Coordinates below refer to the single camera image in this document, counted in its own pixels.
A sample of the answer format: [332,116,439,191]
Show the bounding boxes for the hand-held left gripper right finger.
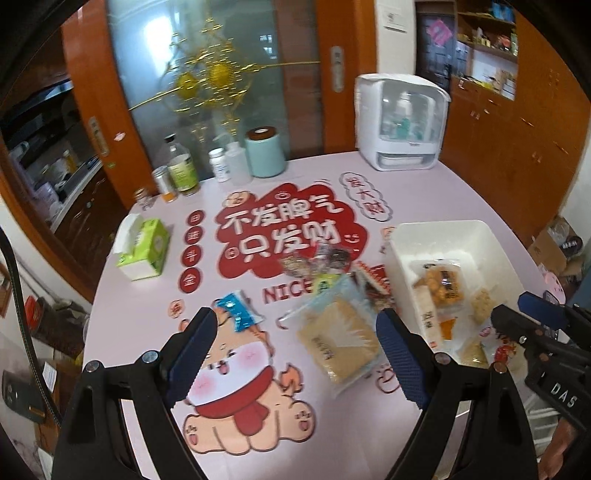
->
[375,308,541,480]

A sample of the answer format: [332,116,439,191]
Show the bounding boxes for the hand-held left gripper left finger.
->
[53,307,219,480]

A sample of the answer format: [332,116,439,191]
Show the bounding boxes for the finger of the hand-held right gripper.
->
[517,292,591,330]
[490,305,561,356]

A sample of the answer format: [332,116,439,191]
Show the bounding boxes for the red-white snack packet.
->
[480,323,520,363]

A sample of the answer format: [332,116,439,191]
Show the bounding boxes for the puffed rice cracker packet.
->
[471,288,495,321]

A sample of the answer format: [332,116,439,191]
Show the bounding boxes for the beige label snack packet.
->
[413,288,439,347]

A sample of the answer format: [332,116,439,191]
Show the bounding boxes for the beige crumbly snack packet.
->
[457,339,490,369]

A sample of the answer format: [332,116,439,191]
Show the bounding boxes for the orange-white snack packet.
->
[436,318,462,342]

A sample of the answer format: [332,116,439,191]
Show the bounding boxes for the dark red snack packet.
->
[365,288,395,310]

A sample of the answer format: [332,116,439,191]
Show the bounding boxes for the blue snack packet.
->
[213,290,265,334]

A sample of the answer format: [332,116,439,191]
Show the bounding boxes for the large toast bread packet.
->
[277,274,393,398]

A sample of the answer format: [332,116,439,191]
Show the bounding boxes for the brown cake packet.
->
[413,261,465,308]

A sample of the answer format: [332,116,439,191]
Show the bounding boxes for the red striped snack packet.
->
[353,261,391,291]

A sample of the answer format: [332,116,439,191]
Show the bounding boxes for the green snack packet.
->
[314,273,340,296]

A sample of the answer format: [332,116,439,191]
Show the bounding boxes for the white plastic bin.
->
[384,220,520,370]

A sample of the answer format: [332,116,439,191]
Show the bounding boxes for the nut bar packet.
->
[279,254,319,278]

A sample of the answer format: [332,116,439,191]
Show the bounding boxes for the person's right forearm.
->
[538,418,578,480]

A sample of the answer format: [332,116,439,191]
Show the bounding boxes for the pink plastic stool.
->
[542,272,568,303]

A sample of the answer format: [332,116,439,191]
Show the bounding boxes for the cardboard box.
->
[526,216,587,278]

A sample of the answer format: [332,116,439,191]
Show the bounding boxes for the black round bowl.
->
[556,231,585,254]

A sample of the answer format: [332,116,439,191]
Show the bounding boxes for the green tissue box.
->
[110,215,175,281]

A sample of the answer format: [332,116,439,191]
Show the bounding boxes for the red lidded container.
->
[23,295,44,329]

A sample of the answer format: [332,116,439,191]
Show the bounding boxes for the dark handheld device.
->
[0,369,44,423]

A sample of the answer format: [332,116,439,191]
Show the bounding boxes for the metal can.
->
[152,166,178,203]

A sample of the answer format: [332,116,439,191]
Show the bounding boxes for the glass bottle green label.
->
[163,134,200,197]

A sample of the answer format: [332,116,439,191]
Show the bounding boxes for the white pill bottle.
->
[209,148,230,183]

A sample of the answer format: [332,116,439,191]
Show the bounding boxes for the white wash bottle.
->
[225,141,252,183]

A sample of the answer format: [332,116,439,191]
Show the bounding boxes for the teal canister brown lid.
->
[245,127,286,178]

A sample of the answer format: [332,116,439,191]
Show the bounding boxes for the white bottle teal label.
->
[394,92,414,139]

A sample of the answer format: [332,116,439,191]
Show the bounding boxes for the white countertop storage cabinet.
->
[355,73,452,171]

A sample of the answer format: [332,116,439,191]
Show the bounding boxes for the dark entrance door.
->
[416,0,458,93]

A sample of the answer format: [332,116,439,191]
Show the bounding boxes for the pink paper door decoration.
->
[425,18,451,46]

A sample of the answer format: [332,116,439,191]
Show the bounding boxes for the glass sliding door gold ornament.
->
[60,0,377,217]

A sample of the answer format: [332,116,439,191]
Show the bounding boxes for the black cable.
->
[0,228,63,430]

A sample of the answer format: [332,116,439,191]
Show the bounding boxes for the wooden wall cabinet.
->
[445,0,591,241]

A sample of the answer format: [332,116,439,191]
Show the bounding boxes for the grey door handle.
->
[330,45,345,92]
[88,115,109,157]

